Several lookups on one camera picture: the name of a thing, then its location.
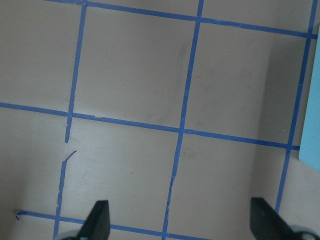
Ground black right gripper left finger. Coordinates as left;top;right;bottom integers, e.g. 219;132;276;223
75;200;111;240

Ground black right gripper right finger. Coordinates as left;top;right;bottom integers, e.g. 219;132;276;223
249;197;304;240

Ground turquoise plastic bin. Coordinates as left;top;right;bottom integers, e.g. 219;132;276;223
298;39;320;172

